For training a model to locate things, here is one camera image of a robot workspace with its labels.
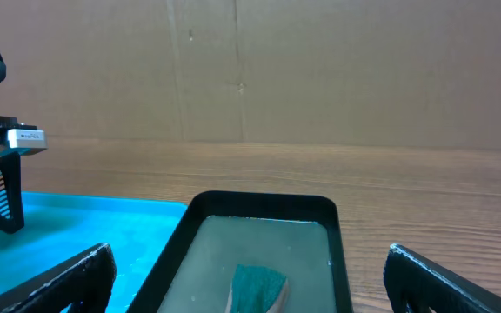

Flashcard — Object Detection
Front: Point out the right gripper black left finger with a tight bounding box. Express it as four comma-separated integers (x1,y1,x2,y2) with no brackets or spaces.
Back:
0,243,117,313

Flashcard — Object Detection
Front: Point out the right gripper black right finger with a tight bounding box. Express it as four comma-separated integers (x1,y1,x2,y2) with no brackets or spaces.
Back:
384,243,501,313

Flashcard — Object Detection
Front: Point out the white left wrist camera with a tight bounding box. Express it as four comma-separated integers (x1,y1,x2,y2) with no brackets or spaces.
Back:
0,129,48,157

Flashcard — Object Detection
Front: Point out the teal plastic serving tray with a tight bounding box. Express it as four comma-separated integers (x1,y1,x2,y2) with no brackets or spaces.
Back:
0,192,186,312

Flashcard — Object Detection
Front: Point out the black water-filled tray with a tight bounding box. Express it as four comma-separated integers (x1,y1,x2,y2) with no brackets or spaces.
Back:
128,191,353,312

